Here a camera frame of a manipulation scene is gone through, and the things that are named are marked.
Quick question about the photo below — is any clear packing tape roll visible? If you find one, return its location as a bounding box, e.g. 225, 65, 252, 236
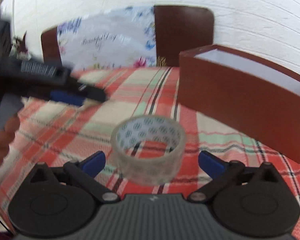
110, 115, 186, 186

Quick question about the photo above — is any person left hand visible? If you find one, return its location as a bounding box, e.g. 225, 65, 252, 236
0, 114, 20, 166

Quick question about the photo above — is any red plaid bed blanket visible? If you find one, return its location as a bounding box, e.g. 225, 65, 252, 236
0, 67, 300, 239

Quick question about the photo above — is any brown cardboard storage box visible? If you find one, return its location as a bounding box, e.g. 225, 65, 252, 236
178, 45, 300, 163

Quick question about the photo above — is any floral plastic bedding bag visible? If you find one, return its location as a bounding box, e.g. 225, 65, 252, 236
57, 4, 157, 71

